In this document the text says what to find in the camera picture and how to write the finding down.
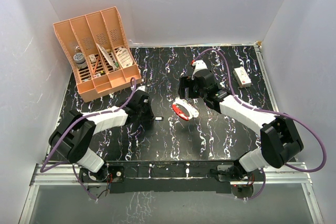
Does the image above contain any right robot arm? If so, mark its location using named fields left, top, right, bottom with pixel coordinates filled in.
left=178, top=69, right=304, bottom=180

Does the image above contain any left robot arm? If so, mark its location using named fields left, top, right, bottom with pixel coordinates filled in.
left=49, top=88, right=155, bottom=182

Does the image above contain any small white cardboard box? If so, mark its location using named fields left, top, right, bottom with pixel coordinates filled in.
left=233, top=67, right=251, bottom=88

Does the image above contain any white blister pack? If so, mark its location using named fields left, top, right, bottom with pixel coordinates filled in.
left=116, top=47, right=133, bottom=68

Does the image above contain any white paper packet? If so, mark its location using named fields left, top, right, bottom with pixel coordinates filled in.
left=96, top=43, right=119, bottom=70

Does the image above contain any orange pencil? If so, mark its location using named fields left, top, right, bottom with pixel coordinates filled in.
left=92, top=55, right=101, bottom=76

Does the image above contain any small white card box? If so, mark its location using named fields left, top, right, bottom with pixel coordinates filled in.
left=89, top=54, right=97, bottom=63

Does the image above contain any orange plastic desk organizer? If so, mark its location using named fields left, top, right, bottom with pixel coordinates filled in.
left=54, top=7, right=142, bottom=102

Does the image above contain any round grey tin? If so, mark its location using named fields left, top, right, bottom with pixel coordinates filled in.
left=73, top=52, right=87, bottom=69

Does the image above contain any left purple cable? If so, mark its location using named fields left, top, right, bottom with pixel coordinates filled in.
left=40, top=77, right=137, bottom=201

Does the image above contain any purple cable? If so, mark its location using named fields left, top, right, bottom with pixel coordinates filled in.
left=193, top=48, right=328, bottom=200
left=40, top=77, right=137, bottom=201

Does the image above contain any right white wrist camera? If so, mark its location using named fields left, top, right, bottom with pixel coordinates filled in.
left=191, top=60, right=208, bottom=80

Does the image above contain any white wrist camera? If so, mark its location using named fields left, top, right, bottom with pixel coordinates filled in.
left=136, top=86, right=148, bottom=92
left=191, top=60, right=208, bottom=80

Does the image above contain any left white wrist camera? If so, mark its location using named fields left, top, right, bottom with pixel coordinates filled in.
left=136, top=86, right=148, bottom=92

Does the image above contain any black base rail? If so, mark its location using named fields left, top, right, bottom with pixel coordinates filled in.
left=79, top=161, right=265, bottom=197

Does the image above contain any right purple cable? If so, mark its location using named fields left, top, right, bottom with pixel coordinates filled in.
left=193, top=48, right=328, bottom=200

